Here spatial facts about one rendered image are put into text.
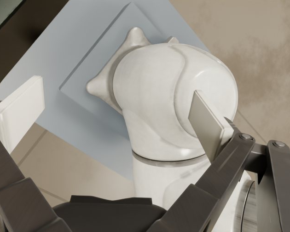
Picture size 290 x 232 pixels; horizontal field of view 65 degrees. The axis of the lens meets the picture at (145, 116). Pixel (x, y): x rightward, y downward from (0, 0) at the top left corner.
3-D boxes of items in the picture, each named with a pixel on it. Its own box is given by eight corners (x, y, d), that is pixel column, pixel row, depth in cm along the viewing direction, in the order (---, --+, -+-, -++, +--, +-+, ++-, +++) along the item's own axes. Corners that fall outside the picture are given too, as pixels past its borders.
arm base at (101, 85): (192, 65, 59) (206, 65, 54) (141, 132, 58) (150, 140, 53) (144, 10, 51) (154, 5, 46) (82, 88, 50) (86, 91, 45)
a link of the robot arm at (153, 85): (177, 43, 50) (263, 32, 30) (181, 122, 55) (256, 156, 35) (105, 48, 44) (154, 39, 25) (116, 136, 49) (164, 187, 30)
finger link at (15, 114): (8, 157, 14) (-5, 156, 14) (45, 108, 20) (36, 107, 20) (0, 113, 13) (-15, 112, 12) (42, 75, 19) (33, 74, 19)
